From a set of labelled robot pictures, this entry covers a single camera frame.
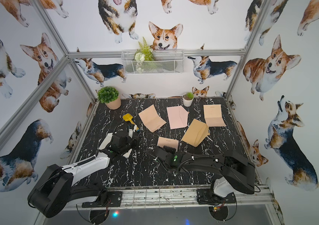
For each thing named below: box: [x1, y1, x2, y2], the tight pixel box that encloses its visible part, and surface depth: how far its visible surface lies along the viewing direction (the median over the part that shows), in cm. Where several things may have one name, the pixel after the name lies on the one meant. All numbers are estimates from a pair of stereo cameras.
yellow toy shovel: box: [122, 112, 140, 132], surface depth 111 cm
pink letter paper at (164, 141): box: [157, 136, 179, 151], surface depth 97 cm
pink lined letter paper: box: [137, 104, 167, 133], surface depth 106 cm
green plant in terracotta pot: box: [97, 86, 122, 110], surface depth 105 cm
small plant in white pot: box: [182, 91, 195, 108], surface depth 115 cm
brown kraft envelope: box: [181, 118, 211, 148], surface depth 102 cm
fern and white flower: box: [133, 36, 155, 73], surface depth 85 cm
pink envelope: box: [166, 105, 190, 130], surface depth 112 cm
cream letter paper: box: [203, 104, 227, 128], surface depth 112 cm
